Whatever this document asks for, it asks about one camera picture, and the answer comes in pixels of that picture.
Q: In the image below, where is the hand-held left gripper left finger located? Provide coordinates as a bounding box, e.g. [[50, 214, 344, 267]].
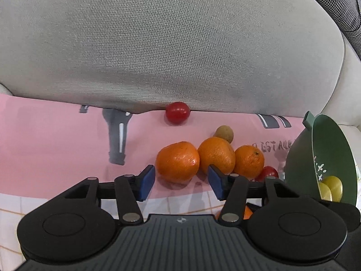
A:
[[60, 164, 156, 226]]

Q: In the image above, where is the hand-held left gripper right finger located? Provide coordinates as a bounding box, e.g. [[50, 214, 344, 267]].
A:
[[208, 164, 301, 228]]

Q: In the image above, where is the orange mandarin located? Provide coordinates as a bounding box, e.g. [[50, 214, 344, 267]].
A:
[[234, 145, 265, 180], [197, 137, 236, 175], [155, 141, 201, 184], [216, 203, 253, 221]]

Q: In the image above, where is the brown longan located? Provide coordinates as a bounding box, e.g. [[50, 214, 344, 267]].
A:
[[213, 125, 234, 144]]

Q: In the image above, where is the red cherry tomato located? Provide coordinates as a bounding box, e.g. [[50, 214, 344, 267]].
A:
[[165, 102, 190, 125], [255, 166, 279, 182]]

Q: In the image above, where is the green colander bowl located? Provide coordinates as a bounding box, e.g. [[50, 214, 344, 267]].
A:
[[284, 111, 358, 206]]

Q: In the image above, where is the pink printed blanket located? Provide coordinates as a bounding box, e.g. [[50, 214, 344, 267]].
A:
[[0, 93, 361, 260]]

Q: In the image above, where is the yellow round fruit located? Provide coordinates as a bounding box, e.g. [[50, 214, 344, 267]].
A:
[[318, 182, 333, 201], [322, 175, 344, 202]]

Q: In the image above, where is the beige sofa seat cushion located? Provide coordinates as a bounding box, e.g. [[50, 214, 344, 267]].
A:
[[0, 0, 347, 116]]

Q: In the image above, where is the cream sofa cushion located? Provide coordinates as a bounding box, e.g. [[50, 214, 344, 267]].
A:
[[322, 34, 361, 127]]

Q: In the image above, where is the dark grey checkered cushion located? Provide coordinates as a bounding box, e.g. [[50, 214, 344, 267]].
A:
[[302, 0, 361, 60]]

